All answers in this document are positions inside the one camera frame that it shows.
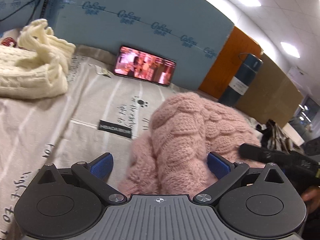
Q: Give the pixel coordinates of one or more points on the dark blue thermos bottle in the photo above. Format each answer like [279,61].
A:
[239,84]

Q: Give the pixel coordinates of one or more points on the orange cardboard box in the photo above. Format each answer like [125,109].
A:
[228,61]

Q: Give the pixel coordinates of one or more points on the black fabric label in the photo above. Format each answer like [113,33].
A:
[115,129]

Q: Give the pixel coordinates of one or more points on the cream knitted sweater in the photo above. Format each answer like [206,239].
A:
[38,67]

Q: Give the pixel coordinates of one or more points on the light blue foam board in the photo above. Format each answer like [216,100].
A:
[190,32]

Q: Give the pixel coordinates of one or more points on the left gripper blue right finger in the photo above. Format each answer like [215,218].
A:
[218,165]

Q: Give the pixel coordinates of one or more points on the brown cardboard box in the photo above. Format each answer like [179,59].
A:
[271,95]

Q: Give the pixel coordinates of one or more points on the pink knitted sweater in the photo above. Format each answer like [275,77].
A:
[171,156]

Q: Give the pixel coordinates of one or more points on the patterned bed sheet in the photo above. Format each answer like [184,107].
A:
[64,129]

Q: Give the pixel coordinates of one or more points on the red round object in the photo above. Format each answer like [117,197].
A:
[9,42]

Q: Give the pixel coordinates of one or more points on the black smartphone with lit screen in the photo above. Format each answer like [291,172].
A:
[140,65]

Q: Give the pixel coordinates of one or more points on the printed white garment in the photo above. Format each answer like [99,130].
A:
[275,139]

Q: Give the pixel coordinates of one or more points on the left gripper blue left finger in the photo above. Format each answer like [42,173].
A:
[102,166]

